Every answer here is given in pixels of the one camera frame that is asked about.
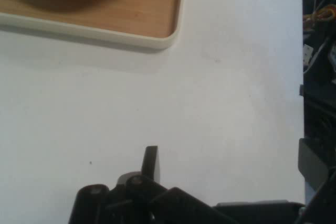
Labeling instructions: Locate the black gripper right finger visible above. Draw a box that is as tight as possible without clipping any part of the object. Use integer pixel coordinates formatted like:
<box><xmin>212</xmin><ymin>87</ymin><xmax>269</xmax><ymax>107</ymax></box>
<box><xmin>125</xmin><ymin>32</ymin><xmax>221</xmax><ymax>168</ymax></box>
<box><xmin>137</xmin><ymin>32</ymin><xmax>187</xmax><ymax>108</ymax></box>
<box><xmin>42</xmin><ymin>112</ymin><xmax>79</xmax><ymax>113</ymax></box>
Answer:
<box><xmin>296</xmin><ymin>137</ymin><xmax>336</xmax><ymax>224</ymax></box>

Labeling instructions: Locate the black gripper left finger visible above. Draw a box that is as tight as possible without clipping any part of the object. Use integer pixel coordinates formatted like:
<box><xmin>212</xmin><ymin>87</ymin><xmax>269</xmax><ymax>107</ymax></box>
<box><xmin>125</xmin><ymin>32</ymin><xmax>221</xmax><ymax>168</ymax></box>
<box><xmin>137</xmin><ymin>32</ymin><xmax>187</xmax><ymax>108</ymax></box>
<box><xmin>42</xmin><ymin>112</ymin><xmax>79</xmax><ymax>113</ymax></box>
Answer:
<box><xmin>68</xmin><ymin>145</ymin><xmax>218</xmax><ymax>224</ymax></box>

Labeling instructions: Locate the white connector plug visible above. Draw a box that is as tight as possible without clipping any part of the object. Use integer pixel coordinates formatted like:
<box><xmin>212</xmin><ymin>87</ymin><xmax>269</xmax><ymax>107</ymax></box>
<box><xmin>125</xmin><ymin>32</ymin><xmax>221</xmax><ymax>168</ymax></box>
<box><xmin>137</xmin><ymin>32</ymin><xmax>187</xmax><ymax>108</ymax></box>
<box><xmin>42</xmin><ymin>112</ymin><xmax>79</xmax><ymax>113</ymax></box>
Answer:
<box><xmin>302</xmin><ymin>44</ymin><xmax>313</xmax><ymax>65</ymax></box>

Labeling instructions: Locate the wooden tray with white rim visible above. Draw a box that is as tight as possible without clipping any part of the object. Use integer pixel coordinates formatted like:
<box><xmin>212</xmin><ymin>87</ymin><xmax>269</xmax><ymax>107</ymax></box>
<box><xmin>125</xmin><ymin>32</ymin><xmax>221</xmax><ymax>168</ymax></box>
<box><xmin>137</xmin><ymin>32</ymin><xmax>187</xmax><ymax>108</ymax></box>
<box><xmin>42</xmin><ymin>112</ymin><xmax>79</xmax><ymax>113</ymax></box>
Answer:
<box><xmin>0</xmin><ymin>0</ymin><xmax>190</xmax><ymax>50</ymax></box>

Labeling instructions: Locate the yellow and red wire bundle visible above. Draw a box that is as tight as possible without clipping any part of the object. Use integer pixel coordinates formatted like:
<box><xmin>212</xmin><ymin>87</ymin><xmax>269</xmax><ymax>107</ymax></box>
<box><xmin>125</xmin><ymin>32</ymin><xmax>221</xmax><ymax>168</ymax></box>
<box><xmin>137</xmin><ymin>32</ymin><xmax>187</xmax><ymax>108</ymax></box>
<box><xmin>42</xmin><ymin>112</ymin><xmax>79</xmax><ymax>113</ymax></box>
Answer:
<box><xmin>303</xmin><ymin>4</ymin><xmax>336</xmax><ymax>24</ymax></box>

